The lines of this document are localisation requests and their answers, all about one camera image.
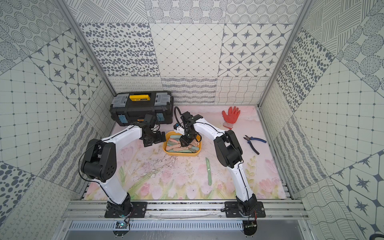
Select yellow plastic storage tray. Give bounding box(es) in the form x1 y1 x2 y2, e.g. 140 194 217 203
163 132 202 157

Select green folding fruit knife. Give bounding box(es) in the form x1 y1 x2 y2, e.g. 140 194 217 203
206 158 212 186

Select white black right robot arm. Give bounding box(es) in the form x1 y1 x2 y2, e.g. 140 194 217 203
174 107 258 216

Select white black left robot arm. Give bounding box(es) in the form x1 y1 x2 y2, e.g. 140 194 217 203
79 113 166 207

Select black Deli toolbox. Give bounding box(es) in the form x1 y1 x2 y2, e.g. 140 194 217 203
110 91 174 126

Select red work glove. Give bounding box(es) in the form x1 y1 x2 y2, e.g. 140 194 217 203
222 106 241 130

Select blue handled pliers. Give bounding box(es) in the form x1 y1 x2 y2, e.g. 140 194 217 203
243 134 268 156

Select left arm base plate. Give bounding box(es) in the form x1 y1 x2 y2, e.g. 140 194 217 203
105 202 148 219

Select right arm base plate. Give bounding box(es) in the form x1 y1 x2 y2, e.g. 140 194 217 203
221 201 266 218

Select aluminium front rail frame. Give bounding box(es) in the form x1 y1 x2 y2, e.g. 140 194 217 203
53 197 315 240

